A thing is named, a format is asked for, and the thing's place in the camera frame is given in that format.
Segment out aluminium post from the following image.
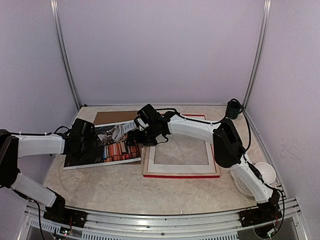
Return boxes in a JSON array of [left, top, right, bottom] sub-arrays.
[[243, 0, 272, 109], [50, 0, 82, 111]]

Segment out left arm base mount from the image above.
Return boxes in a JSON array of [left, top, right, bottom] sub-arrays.
[[43, 208, 88, 228]]

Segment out left aluminium post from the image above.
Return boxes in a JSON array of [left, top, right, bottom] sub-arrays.
[[50, 0, 82, 111]]

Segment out right aluminium post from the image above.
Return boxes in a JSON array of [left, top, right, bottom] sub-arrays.
[[243, 0, 272, 109]]

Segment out dark green mug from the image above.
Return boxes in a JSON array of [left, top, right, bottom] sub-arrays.
[[225, 98, 243, 120]]

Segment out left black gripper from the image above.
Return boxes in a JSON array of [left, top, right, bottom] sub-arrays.
[[73, 130, 102, 160]]

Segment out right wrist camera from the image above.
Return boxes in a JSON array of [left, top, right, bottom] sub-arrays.
[[133, 103, 161, 129]]

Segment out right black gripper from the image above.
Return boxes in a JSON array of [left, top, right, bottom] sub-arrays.
[[127, 123, 159, 146]]

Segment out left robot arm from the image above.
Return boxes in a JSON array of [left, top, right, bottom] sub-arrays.
[[0, 118, 101, 223]]

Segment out red wooden picture frame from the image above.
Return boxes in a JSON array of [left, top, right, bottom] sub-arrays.
[[143, 114, 221, 179]]

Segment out white orange bowl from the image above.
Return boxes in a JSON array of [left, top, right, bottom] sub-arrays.
[[254, 162, 277, 185]]

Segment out front aluminium rail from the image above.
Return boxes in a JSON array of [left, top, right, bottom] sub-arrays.
[[16, 198, 310, 240]]

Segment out white photo mat board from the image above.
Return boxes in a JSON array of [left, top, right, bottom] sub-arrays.
[[143, 141, 220, 178]]

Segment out brown backing board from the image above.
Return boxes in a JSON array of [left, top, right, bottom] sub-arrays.
[[93, 111, 137, 126]]

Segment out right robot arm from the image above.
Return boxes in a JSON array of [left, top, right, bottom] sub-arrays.
[[126, 103, 285, 223]]

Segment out clear glass plate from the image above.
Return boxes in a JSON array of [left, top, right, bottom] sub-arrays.
[[230, 171, 254, 199]]

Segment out clear acrylic sheet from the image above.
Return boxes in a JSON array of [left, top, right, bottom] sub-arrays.
[[154, 138, 209, 166]]

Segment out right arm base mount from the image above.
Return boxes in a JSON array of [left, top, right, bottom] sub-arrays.
[[239, 208, 283, 228]]

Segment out cat and books photo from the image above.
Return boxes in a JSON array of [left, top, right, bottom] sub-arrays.
[[63, 120, 141, 170]]

